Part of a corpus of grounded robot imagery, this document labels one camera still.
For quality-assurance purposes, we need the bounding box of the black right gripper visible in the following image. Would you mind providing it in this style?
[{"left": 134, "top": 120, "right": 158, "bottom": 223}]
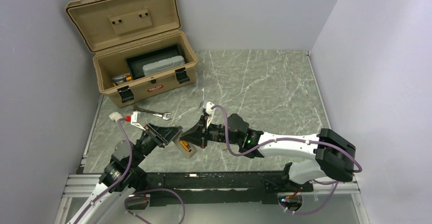
[{"left": 180, "top": 116, "right": 241, "bottom": 149}]

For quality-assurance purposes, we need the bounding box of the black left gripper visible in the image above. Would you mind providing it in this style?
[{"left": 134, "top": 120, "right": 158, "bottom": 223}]
[{"left": 130, "top": 121, "right": 182, "bottom": 167}]

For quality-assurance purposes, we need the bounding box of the orange AAA battery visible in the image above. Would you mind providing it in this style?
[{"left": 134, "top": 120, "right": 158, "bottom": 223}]
[{"left": 180, "top": 141, "right": 192, "bottom": 152}]

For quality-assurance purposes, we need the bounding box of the white remote control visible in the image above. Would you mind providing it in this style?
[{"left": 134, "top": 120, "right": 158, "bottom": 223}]
[{"left": 173, "top": 140, "right": 197, "bottom": 159}]

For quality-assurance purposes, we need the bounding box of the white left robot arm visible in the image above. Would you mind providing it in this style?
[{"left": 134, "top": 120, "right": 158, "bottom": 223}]
[{"left": 69, "top": 124, "right": 182, "bottom": 223}]

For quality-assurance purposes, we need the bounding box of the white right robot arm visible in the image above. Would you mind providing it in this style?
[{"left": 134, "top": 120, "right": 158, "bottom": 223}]
[{"left": 180, "top": 114, "right": 356, "bottom": 191}]

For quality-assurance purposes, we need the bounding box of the pack of batteries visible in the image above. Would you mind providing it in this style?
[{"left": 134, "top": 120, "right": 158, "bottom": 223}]
[{"left": 112, "top": 73, "right": 132, "bottom": 86}]

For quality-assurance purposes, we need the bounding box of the silver open-end wrench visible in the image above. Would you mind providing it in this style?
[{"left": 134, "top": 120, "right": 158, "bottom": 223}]
[{"left": 132, "top": 104, "right": 172, "bottom": 121}]

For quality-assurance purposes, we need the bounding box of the white plastic pipe fitting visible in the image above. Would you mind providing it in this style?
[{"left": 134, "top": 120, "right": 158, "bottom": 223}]
[{"left": 109, "top": 112, "right": 124, "bottom": 123}]

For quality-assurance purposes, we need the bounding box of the grey plastic case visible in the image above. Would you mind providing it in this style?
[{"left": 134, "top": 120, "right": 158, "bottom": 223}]
[{"left": 142, "top": 55, "right": 185, "bottom": 76}]

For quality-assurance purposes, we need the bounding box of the black tray in toolbox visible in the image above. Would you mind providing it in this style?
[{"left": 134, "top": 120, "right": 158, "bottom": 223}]
[{"left": 125, "top": 44, "right": 186, "bottom": 79}]

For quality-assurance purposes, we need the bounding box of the tan plastic toolbox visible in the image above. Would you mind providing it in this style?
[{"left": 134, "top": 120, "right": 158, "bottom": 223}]
[{"left": 65, "top": 0, "right": 198, "bottom": 107}]

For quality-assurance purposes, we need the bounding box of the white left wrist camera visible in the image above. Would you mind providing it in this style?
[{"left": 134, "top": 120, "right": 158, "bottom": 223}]
[{"left": 125, "top": 111, "right": 146, "bottom": 131}]

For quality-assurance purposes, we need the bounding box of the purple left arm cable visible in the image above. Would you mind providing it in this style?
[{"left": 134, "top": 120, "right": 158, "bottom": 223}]
[{"left": 72, "top": 117, "right": 186, "bottom": 224}]

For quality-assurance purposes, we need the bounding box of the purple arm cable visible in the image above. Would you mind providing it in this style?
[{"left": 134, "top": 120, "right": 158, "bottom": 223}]
[
  {"left": 212, "top": 104, "right": 363, "bottom": 216},
  {"left": 72, "top": 117, "right": 186, "bottom": 224}
]

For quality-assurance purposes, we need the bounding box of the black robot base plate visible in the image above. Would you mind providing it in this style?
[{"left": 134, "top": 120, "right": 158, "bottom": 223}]
[{"left": 147, "top": 171, "right": 313, "bottom": 204}]

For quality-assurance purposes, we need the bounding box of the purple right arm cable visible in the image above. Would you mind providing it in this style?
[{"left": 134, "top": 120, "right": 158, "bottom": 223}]
[{"left": 212, "top": 104, "right": 363, "bottom": 216}]

